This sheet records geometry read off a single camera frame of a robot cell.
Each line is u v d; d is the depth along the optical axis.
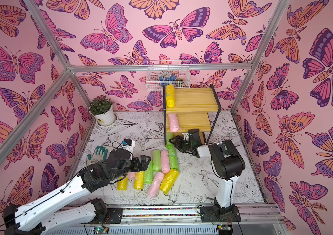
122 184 0.81
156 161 0.90
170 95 0.75
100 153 0.94
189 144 0.83
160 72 0.97
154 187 0.80
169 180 0.81
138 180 0.83
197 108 0.75
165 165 0.87
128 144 0.63
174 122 0.87
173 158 0.90
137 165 0.61
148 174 0.83
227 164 0.51
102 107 1.00
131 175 0.64
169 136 0.96
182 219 0.73
